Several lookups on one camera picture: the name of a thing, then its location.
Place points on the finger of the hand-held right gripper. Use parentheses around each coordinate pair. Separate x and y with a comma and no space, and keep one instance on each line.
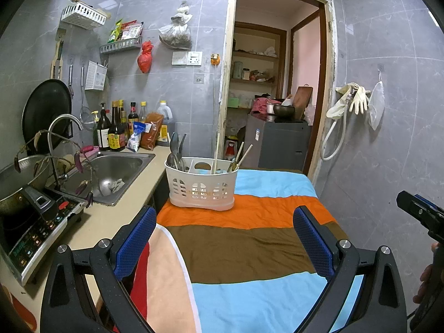
(432,206)
(412,211)

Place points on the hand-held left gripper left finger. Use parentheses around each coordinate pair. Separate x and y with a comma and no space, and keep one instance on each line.
(137,239)

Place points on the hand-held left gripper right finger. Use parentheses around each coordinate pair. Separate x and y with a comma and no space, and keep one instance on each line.
(312,242)

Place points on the silver spoon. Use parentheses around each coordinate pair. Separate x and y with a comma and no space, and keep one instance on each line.
(170,161)
(174,142)

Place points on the white plastic utensil basket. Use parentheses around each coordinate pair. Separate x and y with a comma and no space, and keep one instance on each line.
(222,177)

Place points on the patterned steel knife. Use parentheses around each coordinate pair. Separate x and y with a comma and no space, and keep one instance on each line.
(182,142)

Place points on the wooden chopstick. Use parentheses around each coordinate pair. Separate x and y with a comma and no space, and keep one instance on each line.
(240,152)
(217,152)
(248,154)

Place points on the person's right hand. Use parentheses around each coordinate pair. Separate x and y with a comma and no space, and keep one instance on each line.
(426,275)

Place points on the grey sink cloth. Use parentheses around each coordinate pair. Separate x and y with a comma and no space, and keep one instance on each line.
(117,184)

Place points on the striped blanket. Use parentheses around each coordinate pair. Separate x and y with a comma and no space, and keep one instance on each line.
(249,249)

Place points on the stainless steel sink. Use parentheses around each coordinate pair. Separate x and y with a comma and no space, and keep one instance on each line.
(118,166)

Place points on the blue white packet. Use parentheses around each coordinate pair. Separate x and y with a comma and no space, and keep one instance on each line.
(135,140)

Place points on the induction cooker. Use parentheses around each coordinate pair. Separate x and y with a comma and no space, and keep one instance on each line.
(38,229)

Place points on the wilted purple plant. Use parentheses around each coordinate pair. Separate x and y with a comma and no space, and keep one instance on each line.
(77,158)

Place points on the pink soap box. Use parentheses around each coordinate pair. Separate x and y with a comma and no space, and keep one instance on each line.
(88,150)

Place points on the large soy sauce bottle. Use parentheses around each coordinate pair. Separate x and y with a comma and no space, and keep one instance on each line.
(116,138)

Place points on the grey cabinet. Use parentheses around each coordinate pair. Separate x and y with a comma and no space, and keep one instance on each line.
(277,142)

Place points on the red spice bag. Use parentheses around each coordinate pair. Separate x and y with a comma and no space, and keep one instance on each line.
(152,133)

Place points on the dark pump bottle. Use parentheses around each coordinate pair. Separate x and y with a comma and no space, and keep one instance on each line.
(103,135)

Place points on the clear hanging plastic bag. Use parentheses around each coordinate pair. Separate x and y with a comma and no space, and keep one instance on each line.
(376,104)

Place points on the yellow pump bottle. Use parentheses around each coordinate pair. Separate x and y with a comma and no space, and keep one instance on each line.
(94,125)

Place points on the red white bottle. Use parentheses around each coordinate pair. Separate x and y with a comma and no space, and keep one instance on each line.
(230,151)

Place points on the dark sauce bottle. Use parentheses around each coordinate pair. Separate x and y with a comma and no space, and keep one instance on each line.
(132,116)

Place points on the cream rubber glove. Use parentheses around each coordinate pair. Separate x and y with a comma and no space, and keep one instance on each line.
(334,111)
(360,99)

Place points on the clear glass bottle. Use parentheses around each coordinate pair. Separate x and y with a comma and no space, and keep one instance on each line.
(143,112)

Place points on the mesh strainer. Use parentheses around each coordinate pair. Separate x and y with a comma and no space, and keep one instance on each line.
(88,119)

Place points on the steel pot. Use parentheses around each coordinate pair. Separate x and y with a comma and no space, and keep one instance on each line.
(20,177)

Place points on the yellow cap sauce bottle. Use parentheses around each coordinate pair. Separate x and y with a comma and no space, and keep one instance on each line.
(121,105)

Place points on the dark metal bowl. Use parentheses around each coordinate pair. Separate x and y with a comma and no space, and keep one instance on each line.
(284,110)

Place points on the chrome faucet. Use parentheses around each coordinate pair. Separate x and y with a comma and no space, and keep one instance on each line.
(66,117)

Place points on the wooden cutting board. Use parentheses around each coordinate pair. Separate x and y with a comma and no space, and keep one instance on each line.
(303,99)

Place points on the pink cloth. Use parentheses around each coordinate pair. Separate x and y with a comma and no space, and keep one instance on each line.
(260,105)

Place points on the black wok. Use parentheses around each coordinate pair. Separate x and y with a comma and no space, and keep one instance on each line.
(47,111)

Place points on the green box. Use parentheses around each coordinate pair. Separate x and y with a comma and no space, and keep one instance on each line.
(233,102)

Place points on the steel ladle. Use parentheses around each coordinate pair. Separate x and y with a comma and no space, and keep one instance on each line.
(70,76)

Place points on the red plastic bag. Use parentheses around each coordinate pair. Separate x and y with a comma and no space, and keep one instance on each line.
(145,60)

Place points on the green canister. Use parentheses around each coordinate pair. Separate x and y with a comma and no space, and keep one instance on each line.
(237,70)

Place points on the wooden shelf unit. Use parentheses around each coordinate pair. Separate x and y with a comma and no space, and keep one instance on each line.
(255,54)

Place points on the wooden spatula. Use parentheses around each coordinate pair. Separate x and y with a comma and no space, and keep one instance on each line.
(57,59)

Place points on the clear bag of dried goods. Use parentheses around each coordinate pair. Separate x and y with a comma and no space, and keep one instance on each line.
(175,36)

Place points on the green snack packet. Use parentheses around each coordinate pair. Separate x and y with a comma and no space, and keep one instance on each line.
(115,33)

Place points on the red snack packet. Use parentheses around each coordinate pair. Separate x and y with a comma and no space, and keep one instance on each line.
(131,30)

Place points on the white wall utensil holder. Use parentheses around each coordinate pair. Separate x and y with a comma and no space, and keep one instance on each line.
(95,76)

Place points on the door frame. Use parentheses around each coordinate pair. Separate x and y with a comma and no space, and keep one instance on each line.
(224,93)

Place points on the small wall outlet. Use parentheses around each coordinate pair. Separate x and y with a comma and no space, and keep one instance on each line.
(199,78)

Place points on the white wall switch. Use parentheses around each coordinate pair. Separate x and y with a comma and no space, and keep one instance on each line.
(179,58)

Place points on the white wall socket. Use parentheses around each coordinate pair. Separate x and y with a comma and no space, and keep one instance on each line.
(195,58)

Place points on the grey wall shelf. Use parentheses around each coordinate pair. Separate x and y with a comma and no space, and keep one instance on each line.
(121,45)

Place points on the orange wall hook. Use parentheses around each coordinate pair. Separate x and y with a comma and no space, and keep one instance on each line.
(215,59)

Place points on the white wall basket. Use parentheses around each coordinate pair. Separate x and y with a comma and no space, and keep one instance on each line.
(83,15)

